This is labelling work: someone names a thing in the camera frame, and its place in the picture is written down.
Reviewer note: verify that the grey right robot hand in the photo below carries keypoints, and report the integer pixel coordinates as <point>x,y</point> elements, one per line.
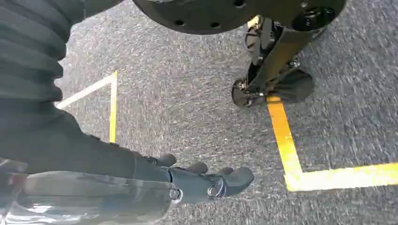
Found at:
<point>62,161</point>

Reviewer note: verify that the thin yellow floor tape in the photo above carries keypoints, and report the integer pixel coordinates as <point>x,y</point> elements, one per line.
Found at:
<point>113,108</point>

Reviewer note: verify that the ribbed grey right arm sleeve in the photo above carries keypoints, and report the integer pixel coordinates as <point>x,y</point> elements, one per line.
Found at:
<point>28,49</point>

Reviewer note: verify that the wide yellow floor tape corner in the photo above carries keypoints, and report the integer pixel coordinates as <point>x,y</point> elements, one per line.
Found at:
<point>289,155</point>

